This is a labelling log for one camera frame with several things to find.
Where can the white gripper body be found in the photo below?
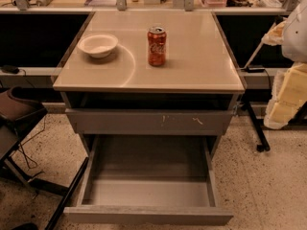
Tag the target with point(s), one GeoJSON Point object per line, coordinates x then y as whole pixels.
{"type": "Point", "coordinates": [295, 38]}

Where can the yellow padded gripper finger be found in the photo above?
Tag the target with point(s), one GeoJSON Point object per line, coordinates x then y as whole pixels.
{"type": "Point", "coordinates": [298, 86]}

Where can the grey drawer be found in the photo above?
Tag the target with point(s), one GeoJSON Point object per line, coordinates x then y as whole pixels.
{"type": "Point", "coordinates": [138, 179]}
{"type": "Point", "coordinates": [148, 122]}

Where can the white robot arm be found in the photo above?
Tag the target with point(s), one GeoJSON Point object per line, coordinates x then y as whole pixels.
{"type": "Point", "coordinates": [291, 35]}

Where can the grey drawer cabinet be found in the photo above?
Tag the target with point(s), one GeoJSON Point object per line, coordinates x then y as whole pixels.
{"type": "Point", "coordinates": [199, 72]}

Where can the grey top drawer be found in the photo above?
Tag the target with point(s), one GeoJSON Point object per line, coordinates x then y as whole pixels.
{"type": "Point", "coordinates": [148, 122]}

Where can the white rod with black base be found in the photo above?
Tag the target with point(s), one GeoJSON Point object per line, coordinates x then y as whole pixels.
{"type": "Point", "coordinates": [258, 48]}

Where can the black table leg right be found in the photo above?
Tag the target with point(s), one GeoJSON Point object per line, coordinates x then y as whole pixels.
{"type": "Point", "coordinates": [263, 143]}

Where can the red soda can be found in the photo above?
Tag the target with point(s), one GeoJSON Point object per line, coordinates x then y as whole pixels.
{"type": "Point", "coordinates": [156, 46]}

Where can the white bowl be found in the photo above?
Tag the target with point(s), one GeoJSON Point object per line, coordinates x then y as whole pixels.
{"type": "Point", "coordinates": [98, 45]}

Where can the black bar on floor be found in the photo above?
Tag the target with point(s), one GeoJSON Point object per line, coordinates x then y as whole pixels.
{"type": "Point", "coordinates": [73, 185]}

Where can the brown chair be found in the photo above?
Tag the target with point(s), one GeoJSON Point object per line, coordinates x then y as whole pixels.
{"type": "Point", "coordinates": [18, 117]}

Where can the black power adapter left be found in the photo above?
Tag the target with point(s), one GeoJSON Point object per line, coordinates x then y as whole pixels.
{"type": "Point", "coordinates": [10, 69]}

